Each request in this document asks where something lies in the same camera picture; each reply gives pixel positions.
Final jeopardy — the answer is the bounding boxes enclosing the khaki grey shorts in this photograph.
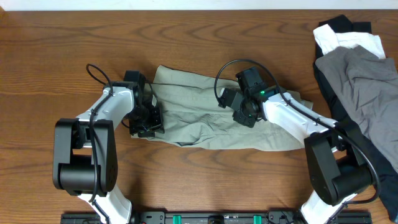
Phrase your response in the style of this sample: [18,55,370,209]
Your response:
[144,65,303,151]

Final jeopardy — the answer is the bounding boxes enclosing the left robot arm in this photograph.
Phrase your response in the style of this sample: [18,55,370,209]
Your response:
[53,70,165,223]

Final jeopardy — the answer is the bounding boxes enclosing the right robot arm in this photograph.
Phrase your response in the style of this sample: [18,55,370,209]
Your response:
[214,67,379,223]

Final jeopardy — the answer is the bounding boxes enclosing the white shirt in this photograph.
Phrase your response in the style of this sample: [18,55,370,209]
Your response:
[313,24,386,59]

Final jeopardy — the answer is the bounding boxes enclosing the dark grey garment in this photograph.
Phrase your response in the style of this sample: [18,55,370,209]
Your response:
[315,45,397,170]

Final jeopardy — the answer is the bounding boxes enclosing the black garment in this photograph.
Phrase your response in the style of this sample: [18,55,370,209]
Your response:
[313,15,397,223]

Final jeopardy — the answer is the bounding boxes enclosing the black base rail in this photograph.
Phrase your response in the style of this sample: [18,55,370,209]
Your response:
[60,210,373,224]

